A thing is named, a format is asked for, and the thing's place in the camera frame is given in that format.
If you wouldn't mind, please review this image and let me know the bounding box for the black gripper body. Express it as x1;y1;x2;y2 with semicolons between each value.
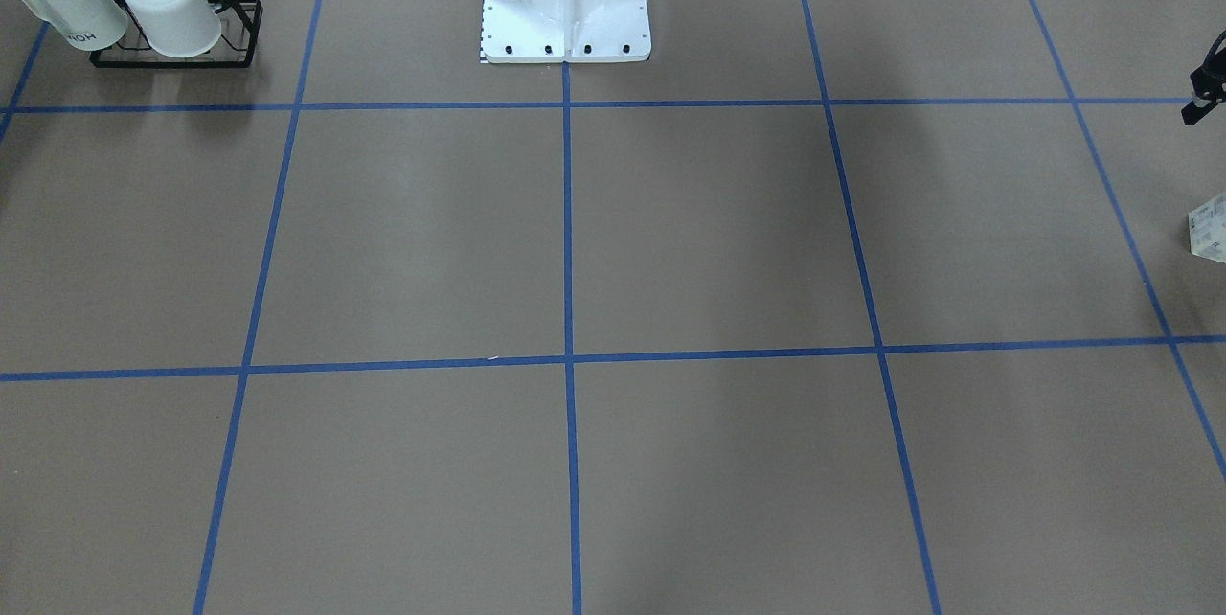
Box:
1181;31;1225;126

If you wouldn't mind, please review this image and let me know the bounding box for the blue white milk carton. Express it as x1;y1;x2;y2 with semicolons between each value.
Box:
1187;194;1226;263

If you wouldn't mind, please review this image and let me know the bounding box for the white ribbed HOME mug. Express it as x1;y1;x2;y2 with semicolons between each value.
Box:
21;0;128;51

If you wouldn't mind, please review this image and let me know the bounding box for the white mug on rack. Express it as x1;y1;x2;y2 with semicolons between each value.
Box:
125;0;223;58

